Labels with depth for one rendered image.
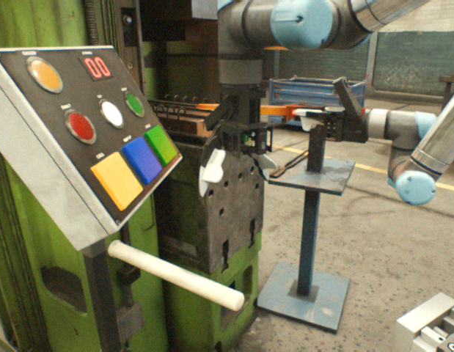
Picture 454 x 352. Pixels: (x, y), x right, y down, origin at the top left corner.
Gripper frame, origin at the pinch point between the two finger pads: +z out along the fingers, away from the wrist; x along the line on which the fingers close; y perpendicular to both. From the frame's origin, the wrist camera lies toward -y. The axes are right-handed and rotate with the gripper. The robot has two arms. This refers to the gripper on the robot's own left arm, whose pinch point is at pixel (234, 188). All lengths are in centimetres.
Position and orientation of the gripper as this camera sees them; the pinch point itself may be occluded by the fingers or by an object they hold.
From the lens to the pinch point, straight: 69.5
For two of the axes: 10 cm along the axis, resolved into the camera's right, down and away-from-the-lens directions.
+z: 0.0, 9.3, 3.6
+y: 5.3, 3.1, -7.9
